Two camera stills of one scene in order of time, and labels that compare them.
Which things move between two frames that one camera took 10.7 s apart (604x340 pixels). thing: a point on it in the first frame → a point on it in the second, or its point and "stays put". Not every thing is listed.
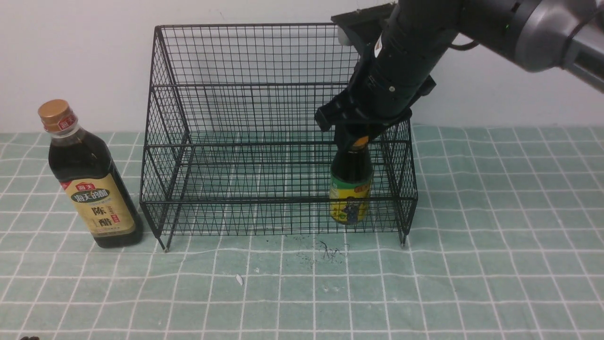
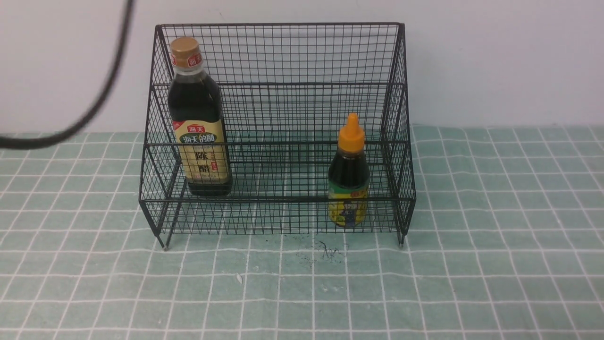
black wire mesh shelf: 231,144 stays put
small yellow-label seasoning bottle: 351,182 stays put
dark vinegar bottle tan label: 83,165 → 197,117
